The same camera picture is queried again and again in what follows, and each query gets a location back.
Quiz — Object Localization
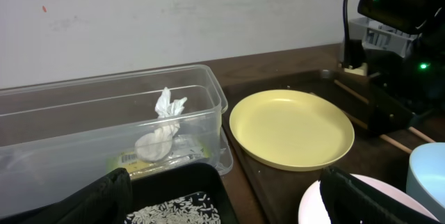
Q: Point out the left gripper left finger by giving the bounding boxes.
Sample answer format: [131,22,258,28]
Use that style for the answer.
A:
[1,168,133,224]

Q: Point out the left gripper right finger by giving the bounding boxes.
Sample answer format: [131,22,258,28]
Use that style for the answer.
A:
[319,166,440,224]

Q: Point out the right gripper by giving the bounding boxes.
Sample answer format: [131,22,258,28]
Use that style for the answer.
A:
[364,49,444,134]

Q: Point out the white bowl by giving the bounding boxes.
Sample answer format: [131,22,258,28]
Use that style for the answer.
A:
[298,174,437,224]

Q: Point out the wooden chopstick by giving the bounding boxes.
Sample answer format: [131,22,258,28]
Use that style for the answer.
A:
[341,109,412,154]
[334,79,435,143]

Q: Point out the green snack wrapper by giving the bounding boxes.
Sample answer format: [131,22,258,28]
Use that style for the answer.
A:
[106,135,213,179]

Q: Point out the white napkin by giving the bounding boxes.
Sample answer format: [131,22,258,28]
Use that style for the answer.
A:
[134,87,188,163]

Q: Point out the blue bowl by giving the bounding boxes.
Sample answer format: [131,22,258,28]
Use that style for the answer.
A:
[406,143,445,223]

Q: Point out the yellow plate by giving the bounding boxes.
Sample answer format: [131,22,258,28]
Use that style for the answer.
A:
[229,90,355,172]

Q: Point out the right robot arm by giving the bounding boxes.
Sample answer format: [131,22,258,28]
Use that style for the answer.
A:
[340,0,444,135]

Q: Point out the black waste tray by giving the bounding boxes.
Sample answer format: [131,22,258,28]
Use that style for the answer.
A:
[131,163,238,223]

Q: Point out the grey dishwasher rack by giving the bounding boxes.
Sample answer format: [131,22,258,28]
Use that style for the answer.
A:
[348,17,418,58]

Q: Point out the dark brown serving tray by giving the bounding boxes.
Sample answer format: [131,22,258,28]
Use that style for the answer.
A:
[222,70,409,223]

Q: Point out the clear plastic bin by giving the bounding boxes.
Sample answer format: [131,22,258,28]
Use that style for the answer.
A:
[1,65,233,218]

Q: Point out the rice and food scraps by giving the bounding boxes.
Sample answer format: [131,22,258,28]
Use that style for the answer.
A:
[124,192,222,224]

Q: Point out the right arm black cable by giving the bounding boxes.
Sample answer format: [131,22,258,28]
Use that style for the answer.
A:
[342,0,362,65]

